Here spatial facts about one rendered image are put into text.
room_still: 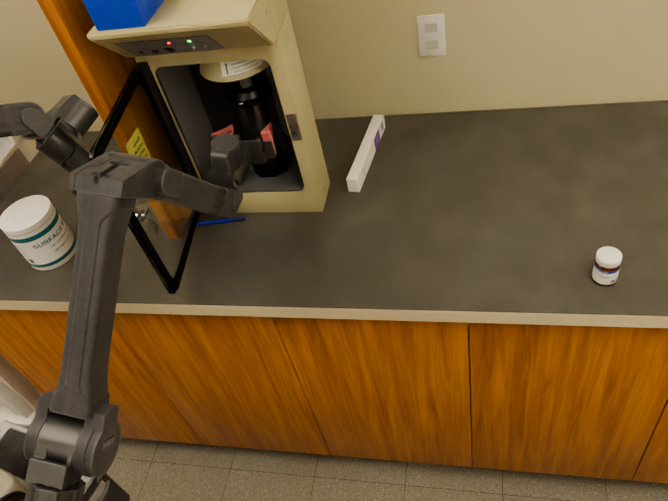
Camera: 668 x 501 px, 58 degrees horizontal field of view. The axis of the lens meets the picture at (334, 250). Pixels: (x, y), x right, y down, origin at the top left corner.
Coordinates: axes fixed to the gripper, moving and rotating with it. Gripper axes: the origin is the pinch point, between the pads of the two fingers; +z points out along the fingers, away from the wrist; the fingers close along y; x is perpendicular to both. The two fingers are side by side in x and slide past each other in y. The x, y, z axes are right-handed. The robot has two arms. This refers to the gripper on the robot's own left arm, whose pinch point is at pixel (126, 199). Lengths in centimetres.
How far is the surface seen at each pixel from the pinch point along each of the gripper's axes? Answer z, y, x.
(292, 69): 5.6, -37.4, -23.2
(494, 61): 48, -68, -56
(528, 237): 59, -64, -3
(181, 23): -18.4, -32.9, -10.2
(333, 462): 118, 31, 9
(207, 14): -16.4, -36.8, -12.2
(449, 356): 70, -37, 13
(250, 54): -3.4, -34.2, -19.7
